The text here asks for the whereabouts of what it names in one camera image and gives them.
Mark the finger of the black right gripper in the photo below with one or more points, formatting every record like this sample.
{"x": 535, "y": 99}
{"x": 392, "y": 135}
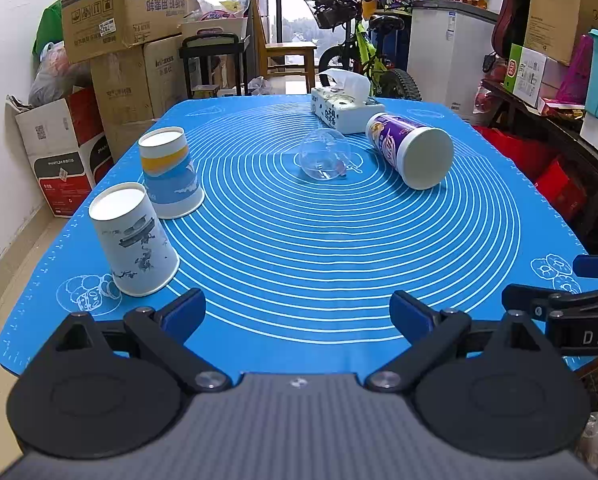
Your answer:
{"x": 571, "y": 320}
{"x": 586, "y": 266}

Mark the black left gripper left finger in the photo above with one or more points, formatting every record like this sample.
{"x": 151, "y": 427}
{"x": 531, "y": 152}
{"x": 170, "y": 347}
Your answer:
{"x": 98, "y": 389}

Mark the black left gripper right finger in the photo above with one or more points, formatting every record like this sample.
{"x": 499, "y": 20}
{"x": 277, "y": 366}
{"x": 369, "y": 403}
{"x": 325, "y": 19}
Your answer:
{"x": 495, "y": 389}

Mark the clear plastic cup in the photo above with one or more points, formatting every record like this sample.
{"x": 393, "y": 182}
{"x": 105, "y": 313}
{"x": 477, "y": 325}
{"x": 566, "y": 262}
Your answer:
{"x": 325, "y": 154}

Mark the white ink-print paper cup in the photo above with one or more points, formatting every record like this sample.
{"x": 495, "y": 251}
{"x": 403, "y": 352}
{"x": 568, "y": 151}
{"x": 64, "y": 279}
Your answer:
{"x": 140, "y": 255}

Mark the purple white paper cup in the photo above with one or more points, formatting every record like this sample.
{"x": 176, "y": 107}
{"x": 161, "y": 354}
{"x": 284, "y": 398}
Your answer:
{"x": 421, "y": 154}

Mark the blue yellow paper cup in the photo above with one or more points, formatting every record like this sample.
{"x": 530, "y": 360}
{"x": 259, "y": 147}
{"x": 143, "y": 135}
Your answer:
{"x": 170, "y": 176}

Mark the green white product box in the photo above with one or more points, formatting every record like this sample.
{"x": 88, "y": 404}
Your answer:
{"x": 531, "y": 75}

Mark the blue silicone baking mat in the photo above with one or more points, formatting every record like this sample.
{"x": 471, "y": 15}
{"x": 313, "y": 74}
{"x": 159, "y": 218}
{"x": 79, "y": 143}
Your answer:
{"x": 298, "y": 273}

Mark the red white cardboard box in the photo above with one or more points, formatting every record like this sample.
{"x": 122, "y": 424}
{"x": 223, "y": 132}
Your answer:
{"x": 66, "y": 146}

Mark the tall brown cardboard box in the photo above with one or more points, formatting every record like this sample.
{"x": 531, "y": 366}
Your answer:
{"x": 555, "y": 27}

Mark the white chest freezer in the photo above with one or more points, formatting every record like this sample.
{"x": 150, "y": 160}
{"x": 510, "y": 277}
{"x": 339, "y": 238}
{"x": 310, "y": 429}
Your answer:
{"x": 449, "y": 41}

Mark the white patterned tissue box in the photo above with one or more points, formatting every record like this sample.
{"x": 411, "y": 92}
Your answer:
{"x": 347, "y": 105}

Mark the lower brown cardboard box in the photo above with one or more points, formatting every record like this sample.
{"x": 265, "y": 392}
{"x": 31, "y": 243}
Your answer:
{"x": 135, "y": 87}

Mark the grey plastic bag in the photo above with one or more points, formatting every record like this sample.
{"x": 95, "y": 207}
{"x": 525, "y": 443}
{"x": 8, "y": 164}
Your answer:
{"x": 56, "y": 76}

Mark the green black bicycle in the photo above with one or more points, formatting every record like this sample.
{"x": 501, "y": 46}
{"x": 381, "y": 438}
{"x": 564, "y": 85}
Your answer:
{"x": 362, "y": 50}

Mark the wooden chair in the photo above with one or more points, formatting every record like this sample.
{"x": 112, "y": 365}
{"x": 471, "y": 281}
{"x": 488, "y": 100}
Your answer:
{"x": 266, "y": 51}

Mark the large top cardboard box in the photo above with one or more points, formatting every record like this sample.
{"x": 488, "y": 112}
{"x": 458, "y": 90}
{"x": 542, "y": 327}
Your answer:
{"x": 97, "y": 27}

